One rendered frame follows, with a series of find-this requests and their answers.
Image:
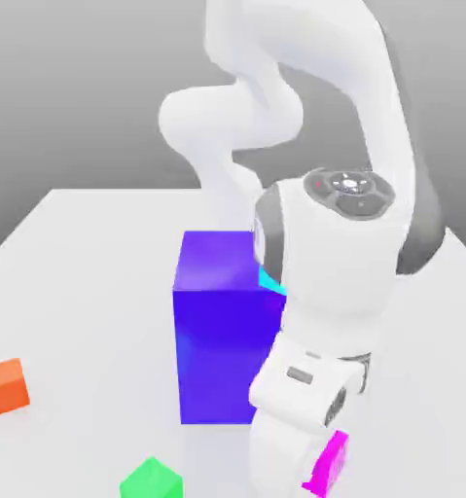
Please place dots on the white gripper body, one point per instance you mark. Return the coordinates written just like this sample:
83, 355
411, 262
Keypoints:
279, 455

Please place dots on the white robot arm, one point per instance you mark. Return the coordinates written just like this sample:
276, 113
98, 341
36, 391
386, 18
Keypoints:
333, 264

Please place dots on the small magenta cube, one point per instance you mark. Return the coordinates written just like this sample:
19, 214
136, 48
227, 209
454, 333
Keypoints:
331, 463

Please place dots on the small green cube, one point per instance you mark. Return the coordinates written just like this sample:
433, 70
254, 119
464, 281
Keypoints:
150, 480

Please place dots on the small cyan cube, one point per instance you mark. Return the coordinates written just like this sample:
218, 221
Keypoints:
266, 281

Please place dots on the small orange cube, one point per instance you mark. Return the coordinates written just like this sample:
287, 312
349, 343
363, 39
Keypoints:
6, 387

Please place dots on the large blue box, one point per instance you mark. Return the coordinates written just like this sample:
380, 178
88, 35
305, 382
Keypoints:
221, 342

